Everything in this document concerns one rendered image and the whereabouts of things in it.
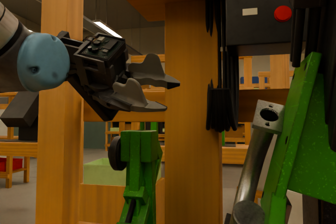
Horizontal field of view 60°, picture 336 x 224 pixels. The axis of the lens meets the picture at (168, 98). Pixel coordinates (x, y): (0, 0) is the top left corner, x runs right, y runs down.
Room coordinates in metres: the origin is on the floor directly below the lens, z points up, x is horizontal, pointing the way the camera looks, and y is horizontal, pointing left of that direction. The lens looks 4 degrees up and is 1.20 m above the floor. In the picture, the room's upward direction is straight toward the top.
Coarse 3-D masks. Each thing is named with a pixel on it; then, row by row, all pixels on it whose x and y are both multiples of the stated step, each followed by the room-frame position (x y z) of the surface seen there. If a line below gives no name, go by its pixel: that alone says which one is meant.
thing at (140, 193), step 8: (160, 152) 0.70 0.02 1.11; (160, 160) 0.70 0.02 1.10; (144, 184) 0.62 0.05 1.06; (128, 192) 0.60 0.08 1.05; (136, 192) 0.60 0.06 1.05; (144, 192) 0.60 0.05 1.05; (144, 200) 0.61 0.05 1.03; (128, 208) 0.59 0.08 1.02; (144, 208) 0.61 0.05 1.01; (120, 216) 0.61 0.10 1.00; (128, 216) 0.58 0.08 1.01; (136, 216) 0.60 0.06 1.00; (144, 216) 0.60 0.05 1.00
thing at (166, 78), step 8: (152, 56) 0.47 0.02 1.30; (136, 64) 0.49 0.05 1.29; (144, 64) 0.48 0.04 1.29; (152, 64) 0.48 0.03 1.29; (160, 64) 0.48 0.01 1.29; (136, 72) 0.50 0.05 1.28; (144, 72) 0.50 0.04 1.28; (152, 72) 0.49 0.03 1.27; (160, 72) 0.49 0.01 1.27; (144, 80) 0.50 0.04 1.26; (152, 80) 0.49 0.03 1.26; (160, 80) 0.49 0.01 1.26; (168, 80) 0.49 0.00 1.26; (176, 80) 0.49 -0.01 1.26; (168, 88) 0.49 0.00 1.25
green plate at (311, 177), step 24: (312, 72) 0.32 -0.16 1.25; (288, 96) 0.42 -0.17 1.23; (312, 96) 0.33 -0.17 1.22; (288, 120) 0.36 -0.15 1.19; (312, 120) 0.33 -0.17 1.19; (288, 144) 0.33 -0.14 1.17; (312, 144) 0.34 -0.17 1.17; (288, 168) 0.33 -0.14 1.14; (312, 168) 0.34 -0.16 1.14; (264, 192) 0.42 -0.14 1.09; (312, 192) 0.34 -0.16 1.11
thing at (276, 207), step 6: (270, 198) 0.33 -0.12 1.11; (276, 198) 0.33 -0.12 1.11; (270, 204) 0.33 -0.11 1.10; (276, 204) 0.33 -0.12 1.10; (282, 204) 0.33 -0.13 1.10; (264, 210) 0.36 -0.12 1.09; (270, 210) 0.32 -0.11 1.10; (276, 210) 0.32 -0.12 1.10; (282, 210) 0.32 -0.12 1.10; (270, 216) 0.32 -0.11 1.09; (276, 216) 0.32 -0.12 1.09; (282, 216) 0.32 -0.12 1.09; (264, 222) 0.33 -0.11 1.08; (270, 222) 0.31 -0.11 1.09; (276, 222) 0.31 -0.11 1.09; (282, 222) 0.31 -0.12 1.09
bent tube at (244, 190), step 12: (264, 108) 0.43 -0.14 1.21; (276, 108) 0.43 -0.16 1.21; (264, 120) 0.41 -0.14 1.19; (276, 120) 0.41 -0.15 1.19; (252, 132) 0.46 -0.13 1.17; (264, 132) 0.43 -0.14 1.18; (276, 132) 0.40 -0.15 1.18; (252, 144) 0.46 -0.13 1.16; (264, 144) 0.45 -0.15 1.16; (252, 156) 0.47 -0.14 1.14; (264, 156) 0.47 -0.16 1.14; (252, 168) 0.48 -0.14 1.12; (240, 180) 0.49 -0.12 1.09; (252, 180) 0.48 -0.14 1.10; (240, 192) 0.48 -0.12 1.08; (252, 192) 0.48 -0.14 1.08
